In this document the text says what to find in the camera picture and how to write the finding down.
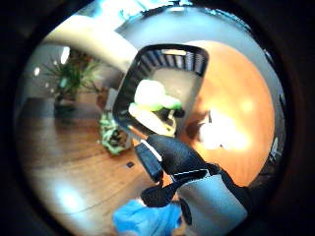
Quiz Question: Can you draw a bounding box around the yellow banana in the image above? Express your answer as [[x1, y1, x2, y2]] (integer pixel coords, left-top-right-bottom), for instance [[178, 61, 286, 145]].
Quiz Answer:
[[128, 102, 177, 138]]

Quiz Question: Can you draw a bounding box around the small potted green plant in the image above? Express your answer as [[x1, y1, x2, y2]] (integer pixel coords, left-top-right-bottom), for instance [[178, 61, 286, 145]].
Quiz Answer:
[[97, 110, 133, 155]]

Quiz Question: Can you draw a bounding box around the black plastic basket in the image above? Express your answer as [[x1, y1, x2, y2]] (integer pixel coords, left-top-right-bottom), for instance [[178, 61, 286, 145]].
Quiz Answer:
[[111, 43, 211, 139]]

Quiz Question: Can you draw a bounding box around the pale green soft toy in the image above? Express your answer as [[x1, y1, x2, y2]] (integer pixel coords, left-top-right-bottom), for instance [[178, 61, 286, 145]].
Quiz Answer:
[[133, 79, 183, 112]]

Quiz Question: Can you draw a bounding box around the the person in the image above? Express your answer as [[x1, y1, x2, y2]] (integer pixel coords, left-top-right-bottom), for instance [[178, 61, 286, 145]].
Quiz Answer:
[[112, 199, 183, 236]]

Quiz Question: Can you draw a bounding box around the cream curved furniture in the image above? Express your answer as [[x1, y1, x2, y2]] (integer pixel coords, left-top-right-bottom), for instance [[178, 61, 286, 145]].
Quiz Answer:
[[41, 14, 139, 74]]

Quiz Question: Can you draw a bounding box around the large potted green plant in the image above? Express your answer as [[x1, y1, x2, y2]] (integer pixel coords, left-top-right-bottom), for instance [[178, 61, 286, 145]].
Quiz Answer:
[[43, 48, 101, 116]]

